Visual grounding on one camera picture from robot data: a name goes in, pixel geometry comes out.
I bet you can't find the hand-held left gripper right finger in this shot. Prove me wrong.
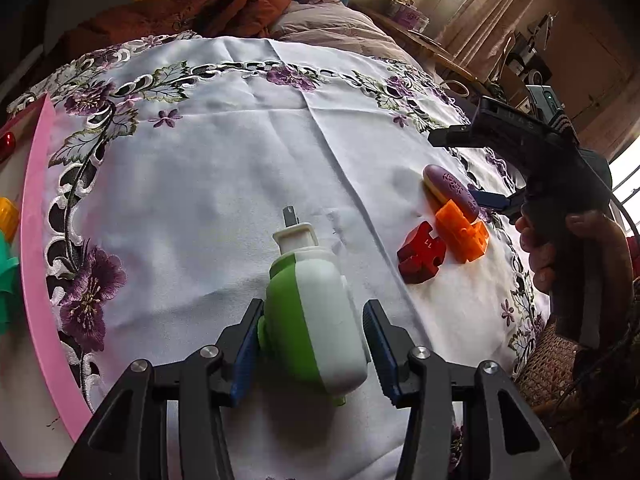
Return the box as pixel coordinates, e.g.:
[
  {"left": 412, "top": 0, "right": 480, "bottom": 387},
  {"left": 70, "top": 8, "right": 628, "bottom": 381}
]
[{"left": 362, "top": 300, "right": 571, "bottom": 480}]

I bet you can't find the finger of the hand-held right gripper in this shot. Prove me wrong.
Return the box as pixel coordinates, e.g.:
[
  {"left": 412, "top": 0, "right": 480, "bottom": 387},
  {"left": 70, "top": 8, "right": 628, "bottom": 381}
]
[
  {"left": 467, "top": 186, "right": 528, "bottom": 223},
  {"left": 428, "top": 127, "right": 483, "bottom": 150}
]

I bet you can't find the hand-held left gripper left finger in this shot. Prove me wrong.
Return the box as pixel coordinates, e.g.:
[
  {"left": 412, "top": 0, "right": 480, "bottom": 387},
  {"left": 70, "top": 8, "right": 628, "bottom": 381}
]
[{"left": 57, "top": 299, "right": 265, "bottom": 480}]

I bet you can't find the purple oval case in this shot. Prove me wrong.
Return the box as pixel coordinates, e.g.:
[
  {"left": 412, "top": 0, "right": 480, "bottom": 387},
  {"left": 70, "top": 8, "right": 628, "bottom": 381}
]
[{"left": 422, "top": 164, "right": 481, "bottom": 223}]

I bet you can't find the green white plastic bottle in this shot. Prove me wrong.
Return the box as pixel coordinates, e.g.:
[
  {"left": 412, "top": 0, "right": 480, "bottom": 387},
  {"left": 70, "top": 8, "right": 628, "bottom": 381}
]
[{"left": 257, "top": 205, "right": 372, "bottom": 407}]

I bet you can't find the pink cardboard box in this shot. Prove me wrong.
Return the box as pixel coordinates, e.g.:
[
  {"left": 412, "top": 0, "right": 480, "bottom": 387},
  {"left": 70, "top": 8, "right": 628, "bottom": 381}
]
[{"left": 0, "top": 92, "right": 96, "bottom": 478}]

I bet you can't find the teal green plastic toy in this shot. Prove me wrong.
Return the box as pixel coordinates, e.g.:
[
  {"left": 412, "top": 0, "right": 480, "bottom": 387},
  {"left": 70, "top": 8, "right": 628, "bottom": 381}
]
[{"left": 0, "top": 232, "right": 22, "bottom": 336}]

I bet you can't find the yellow toy piece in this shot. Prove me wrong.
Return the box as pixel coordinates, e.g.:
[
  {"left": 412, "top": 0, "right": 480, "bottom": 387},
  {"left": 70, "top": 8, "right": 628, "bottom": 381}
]
[{"left": 0, "top": 197, "right": 20, "bottom": 241}]

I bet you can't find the person's right hand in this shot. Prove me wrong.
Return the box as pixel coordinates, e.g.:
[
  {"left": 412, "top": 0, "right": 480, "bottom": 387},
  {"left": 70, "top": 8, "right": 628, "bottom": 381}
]
[{"left": 516, "top": 209, "right": 619, "bottom": 292}]

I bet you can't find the orange puzzle piece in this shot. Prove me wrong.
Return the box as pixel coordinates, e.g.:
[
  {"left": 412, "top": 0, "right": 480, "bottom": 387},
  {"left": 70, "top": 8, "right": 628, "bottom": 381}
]
[{"left": 434, "top": 199, "right": 490, "bottom": 263}]

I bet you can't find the round wooden side table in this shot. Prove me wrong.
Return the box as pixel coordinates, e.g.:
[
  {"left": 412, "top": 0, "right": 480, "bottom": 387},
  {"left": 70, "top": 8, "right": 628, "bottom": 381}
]
[{"left": 350, "top": 2, "right": 491, "bottom": 91}]

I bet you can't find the red puzzle piece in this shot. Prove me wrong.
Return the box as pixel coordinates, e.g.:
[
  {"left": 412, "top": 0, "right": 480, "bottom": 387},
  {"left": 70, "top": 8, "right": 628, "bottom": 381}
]
[{"left": 397, "top": 221, "right": 447, "bottom": 286}]

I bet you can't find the floral round tin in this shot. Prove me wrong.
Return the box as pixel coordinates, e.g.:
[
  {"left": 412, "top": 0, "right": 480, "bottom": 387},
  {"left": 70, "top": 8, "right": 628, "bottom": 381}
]
[{"left": 385, "top": 0, "right": 431, "bottom": 31}]

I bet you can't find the wooden cabinet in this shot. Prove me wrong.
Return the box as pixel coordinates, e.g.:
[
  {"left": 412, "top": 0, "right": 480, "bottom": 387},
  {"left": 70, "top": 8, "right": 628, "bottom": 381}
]
[{"left": 525, "top": 0, "right": 640, "bottom": 161}]

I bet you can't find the beige curtain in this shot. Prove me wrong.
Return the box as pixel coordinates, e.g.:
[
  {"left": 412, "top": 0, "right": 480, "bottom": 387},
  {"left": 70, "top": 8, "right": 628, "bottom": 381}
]
[{"left": 440, "top": 0, "right": 566, "bottom": 61}]

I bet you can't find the pink duvet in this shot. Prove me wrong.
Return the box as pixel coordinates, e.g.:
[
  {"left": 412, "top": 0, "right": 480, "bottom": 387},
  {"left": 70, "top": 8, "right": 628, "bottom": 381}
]
[{"left": 270, "top": 0, "right": 441, "bottom": 81}]

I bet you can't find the wicker basket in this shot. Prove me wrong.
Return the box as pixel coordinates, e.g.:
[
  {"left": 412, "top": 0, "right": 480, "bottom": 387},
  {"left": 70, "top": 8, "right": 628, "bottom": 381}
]
[{"left": 515, "top": 320, "right": 581, "bottom": 411}]

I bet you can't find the white floral embroidered tablecloth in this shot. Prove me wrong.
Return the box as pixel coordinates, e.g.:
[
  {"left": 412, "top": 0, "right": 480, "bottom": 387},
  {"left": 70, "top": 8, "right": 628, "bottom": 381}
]
[{"left": 7, "top": 30, "right": 551, "bottom": 480}]

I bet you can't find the rust brown quilted jacket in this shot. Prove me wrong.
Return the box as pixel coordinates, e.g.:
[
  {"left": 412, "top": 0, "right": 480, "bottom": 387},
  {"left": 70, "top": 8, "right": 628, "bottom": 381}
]
[{"left": 62, "top": 0, "right": 296, "bottom": 56}]

